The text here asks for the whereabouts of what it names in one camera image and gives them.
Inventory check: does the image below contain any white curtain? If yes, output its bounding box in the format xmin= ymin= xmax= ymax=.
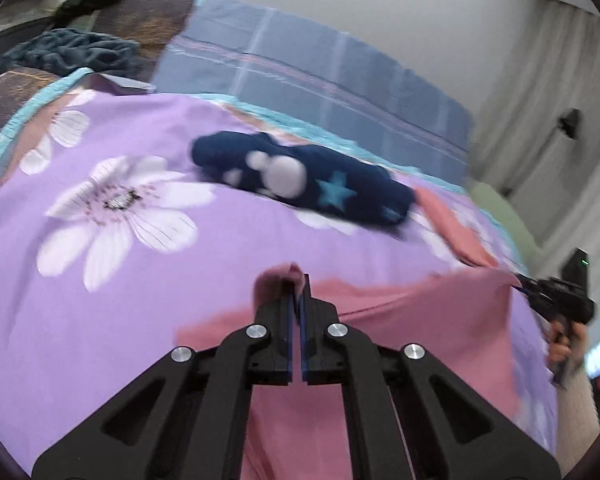
xmin=467 ymin=0 xmax=600 ymax=281

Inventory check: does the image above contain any brown patterned bed cover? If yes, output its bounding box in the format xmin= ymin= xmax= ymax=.
xmin=0 ymin=0 xmax=198 ymax=158

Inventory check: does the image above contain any green pillow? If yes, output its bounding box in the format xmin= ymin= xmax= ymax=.
xmin=469 ymin=182 xmax=543 ymax=263

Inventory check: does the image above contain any folded salmon garment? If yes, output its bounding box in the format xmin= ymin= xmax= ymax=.
xmin=414 ymin=187 xmax=500 ymax=269

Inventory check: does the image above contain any pink long-sleeve shirt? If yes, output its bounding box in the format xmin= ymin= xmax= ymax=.
xmin=176 ymin=261 xmax=520 ymax=480

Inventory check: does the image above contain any dark teal blanket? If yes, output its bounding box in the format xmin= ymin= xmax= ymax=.
xmin=0 ymin=28 xmax=142 ymax=80

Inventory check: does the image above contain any black device on stand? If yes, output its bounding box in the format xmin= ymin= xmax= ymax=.
xmin=502 ymin=108 xmax=582 ymax=196

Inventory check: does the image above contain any purple floral bedsheet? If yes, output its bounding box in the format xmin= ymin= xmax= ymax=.
xmin=0 ymin=67 xmax=563 ymax=480

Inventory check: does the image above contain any blue plaid pillow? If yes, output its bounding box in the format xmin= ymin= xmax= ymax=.
xmin=152 ymin=0 xmax=475 ymax=188

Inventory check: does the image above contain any person's right forearm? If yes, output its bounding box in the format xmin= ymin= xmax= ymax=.
xmin=554 ymin=370 xmax=600 ymax=466

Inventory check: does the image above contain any person's right hand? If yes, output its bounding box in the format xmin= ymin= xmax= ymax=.
xmin=546 ymin=319 xmax=587 ymax=378

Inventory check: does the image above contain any navy star-print garment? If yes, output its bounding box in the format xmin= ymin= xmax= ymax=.
xmin=191 ymin=131 xmax=417 ymax=235

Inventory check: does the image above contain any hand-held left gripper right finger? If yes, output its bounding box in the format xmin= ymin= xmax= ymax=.
xmin=300 ymin=274 xmax=562 ymax=480

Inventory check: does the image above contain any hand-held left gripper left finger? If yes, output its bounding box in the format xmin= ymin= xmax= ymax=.
xmin=32 ymin=290 xmax=298 ymax=480

